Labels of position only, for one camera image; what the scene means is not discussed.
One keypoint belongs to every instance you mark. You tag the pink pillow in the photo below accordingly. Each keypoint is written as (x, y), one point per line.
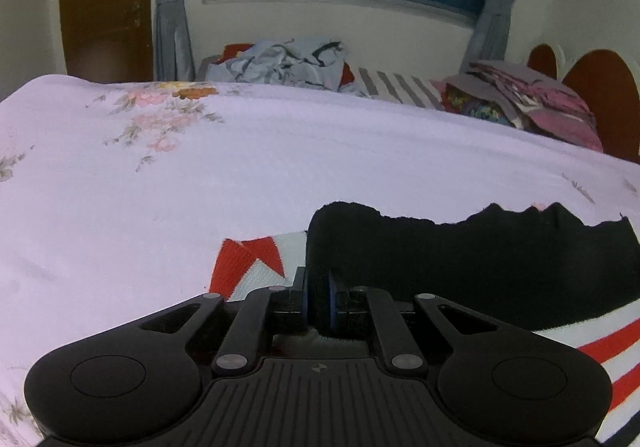
(565, 124)

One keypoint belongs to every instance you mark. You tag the striped knit sweater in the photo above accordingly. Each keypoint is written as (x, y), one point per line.
(450, 267)

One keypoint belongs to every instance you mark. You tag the brown wooden door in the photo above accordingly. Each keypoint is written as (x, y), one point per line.
(105, 7)

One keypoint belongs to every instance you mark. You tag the pile of light blue clothes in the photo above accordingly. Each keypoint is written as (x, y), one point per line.
(290, 63)

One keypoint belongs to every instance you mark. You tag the pile of folded pink clothes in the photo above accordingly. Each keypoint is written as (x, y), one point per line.
(505, 82)

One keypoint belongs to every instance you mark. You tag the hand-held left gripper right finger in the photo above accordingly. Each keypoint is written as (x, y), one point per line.
(331, 308)

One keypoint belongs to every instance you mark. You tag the grey-blue window curtain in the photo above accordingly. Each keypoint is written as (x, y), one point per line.
(492, 7)
(172, 17)

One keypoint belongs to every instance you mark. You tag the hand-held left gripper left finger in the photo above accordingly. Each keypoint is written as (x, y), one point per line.
(306, 308)

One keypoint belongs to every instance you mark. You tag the brown and white headboard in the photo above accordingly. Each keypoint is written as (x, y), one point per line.
(600, 97)

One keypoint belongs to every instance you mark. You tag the grey striped blanket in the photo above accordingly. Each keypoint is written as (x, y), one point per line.
(400, 88)

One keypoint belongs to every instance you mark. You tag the colourful floral cloth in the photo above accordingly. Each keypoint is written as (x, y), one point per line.
(475, 104)

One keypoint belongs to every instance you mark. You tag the pink floral bedsheet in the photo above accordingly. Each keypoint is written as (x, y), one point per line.
(250, 177)

